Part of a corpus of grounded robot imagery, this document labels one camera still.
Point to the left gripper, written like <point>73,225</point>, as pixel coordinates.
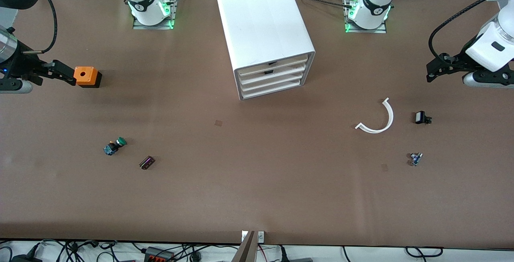
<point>455,62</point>

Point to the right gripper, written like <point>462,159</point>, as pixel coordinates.
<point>21,67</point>

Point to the white plastic drawer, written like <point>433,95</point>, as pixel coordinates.
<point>277,81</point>
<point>277,88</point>
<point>281,73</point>

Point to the orange button box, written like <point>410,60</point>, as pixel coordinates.
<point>84,76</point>

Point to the green push button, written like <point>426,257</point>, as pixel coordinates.
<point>111,147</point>

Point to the white drawer with black slot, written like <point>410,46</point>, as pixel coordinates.
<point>257,68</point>

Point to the white drawer cabinet housing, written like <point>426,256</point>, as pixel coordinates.
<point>261,17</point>

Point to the white curved plastic strip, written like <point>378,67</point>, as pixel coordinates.
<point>390,117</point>

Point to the small blue electronic component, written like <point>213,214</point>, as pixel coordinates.
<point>415,159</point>

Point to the small purple black block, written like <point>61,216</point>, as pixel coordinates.
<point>147,163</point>

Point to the black power adapter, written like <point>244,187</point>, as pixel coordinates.
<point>26,258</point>

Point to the black orange power strip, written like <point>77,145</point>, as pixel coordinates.
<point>158,254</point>

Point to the black plug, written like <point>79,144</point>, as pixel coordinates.
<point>283,254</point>

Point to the small black white switch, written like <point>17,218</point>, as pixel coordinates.
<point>420,117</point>

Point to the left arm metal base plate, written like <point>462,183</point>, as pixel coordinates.
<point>365,31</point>

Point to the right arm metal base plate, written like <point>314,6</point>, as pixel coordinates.
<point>173,17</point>

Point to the small white bracket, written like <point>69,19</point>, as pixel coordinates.
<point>261,236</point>
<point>244,236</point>

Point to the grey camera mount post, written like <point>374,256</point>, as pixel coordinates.
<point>245,252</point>

